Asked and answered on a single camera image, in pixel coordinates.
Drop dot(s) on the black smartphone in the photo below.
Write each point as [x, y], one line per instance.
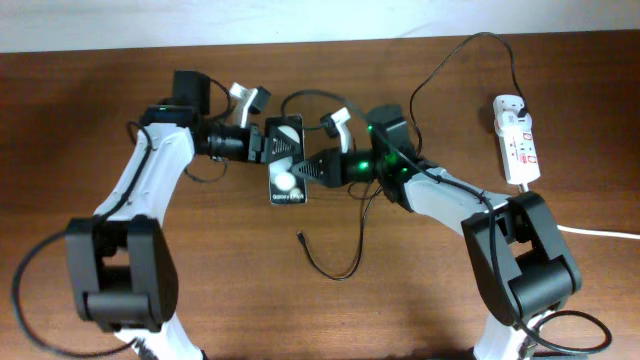
[284, 187]

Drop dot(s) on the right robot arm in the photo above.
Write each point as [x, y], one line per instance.
[523, 268]

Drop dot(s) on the white power strip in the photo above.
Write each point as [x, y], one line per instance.
[519, 157]

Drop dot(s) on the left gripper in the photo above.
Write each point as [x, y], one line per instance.
[267, 154]

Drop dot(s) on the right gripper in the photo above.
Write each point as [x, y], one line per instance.
[332, 168]

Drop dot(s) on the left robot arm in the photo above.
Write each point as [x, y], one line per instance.
[123, 277]

